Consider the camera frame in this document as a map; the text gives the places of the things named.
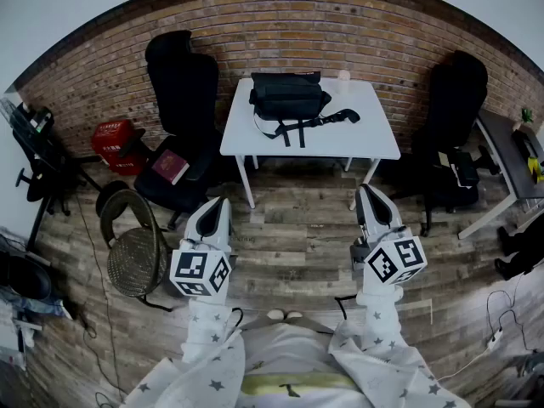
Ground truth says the black mesh swivel chair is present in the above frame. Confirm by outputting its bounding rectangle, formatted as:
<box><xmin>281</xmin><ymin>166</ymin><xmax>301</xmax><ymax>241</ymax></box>
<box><xmin>11</xmin><ymin>103</ymin><xmax>104</xmax><ymax>217</ymax></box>

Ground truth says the person's right forearm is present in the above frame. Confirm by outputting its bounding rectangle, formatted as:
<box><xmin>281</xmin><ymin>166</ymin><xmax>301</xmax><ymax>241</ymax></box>
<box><xmin>354</xmin><ymin>285</ymin><xmax>411</xmax><ymax>357</ymax></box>

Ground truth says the woven wicker chair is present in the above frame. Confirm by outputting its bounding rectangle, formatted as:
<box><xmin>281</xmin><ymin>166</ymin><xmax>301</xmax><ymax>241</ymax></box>
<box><xmin>99</xmin><ymin>179</ymin><xmax>174</xmax><ymax>313</ymax></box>

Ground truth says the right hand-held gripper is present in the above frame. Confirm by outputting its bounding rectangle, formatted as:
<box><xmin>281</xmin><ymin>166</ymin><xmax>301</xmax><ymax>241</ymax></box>
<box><xmin>349</xmin><ymin>183</ymin><xmax>428</xmax><ymax>287</ymax></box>

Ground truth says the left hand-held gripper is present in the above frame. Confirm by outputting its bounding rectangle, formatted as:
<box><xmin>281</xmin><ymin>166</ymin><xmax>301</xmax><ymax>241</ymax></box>
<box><xmin>169</xmin><ymin>197</ymin><xmax>234</xmax><ymax>298</ymax></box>

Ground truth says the yellow packet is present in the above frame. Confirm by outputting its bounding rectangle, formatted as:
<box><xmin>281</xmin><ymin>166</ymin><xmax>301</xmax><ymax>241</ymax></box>
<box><xmin>526</xmin><ymin>155</ymin><xmax>544</xmax><ymax>183</ymax></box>

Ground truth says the black adapter cable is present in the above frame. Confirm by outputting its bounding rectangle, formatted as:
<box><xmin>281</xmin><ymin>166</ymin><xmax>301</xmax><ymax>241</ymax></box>
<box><xmin>485</xmin><ymin>289</ymin><xmax>530</xmax><ymax>353</ymax></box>

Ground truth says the maroon book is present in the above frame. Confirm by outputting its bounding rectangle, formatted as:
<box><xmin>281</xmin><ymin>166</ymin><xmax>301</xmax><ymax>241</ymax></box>
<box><xmin>150</xmin><ymin>148</ymin><xmax>191</xmax><ymax>186</ymax></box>

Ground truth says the black rounded bag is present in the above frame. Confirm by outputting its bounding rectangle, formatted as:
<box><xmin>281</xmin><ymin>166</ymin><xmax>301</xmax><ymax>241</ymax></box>
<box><xmin>0</xmin><ymin>251</ymin><xmax>54</xmax><ymax>302</ymax></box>

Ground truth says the thin black floor cable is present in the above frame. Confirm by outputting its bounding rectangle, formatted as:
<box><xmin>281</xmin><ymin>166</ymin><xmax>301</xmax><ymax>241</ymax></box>
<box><xmin>74</xmin><ymin>191</ymin><xmax>129</xmax><ymax>405</ymax></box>

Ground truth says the red plastic box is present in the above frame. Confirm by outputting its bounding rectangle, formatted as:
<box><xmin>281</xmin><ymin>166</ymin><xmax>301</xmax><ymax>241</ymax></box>
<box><xmin>90</xmin><ymin>118</ymin><xmax>148</xmax><ymax>177</ymax></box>

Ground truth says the black shoe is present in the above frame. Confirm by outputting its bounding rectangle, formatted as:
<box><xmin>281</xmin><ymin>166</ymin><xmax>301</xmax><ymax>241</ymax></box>
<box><xmin>496</xmin><ymin>225</ymin><xmax>520</xmax><ymax>256</ymax></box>
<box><xmin>494</xmin><ymin>258</ymin><xmax>526</xmax><ymax>281</ymax></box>

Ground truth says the white table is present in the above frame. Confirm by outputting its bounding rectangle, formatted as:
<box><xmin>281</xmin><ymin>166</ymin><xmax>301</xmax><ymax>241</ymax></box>
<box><xmin>218</xmin><ymin>76</ymin><xmax>402</xmax><ymax>211</ymax></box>

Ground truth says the black leather bag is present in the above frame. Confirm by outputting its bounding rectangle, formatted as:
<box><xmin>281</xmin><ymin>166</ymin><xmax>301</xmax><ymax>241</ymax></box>
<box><xmin>248</xmin><ymin>71</ymin><xmax>362</xmax><ymax>150</ymax></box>

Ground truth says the dark grey desk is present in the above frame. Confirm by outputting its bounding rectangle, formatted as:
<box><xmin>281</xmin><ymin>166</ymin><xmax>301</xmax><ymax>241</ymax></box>
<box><xmin>456</xmin><ymin>107</ymin><xmax>544</xmax><ymax>241</ymax></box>

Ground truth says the black pouch with white paper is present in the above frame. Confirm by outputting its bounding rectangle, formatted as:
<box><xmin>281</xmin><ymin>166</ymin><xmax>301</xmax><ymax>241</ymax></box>
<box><xmin>449</xmin><ymin>150</ymin><xmax>482</xmax><ymax>190</ymax></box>

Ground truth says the person's star-print jacket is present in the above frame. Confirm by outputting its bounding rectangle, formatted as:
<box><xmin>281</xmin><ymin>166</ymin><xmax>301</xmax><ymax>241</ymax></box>
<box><xmin>121</xmin><ymin>312</ymin><xmax>463</xmax><ymax>408</ymax></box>

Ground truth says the black device with green light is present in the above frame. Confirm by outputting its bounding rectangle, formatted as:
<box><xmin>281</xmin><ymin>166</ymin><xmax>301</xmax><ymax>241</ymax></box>
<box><xmin>23</xmin><ymin>105</ymin><xmax>55</xmax><ymax>134</ymax></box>

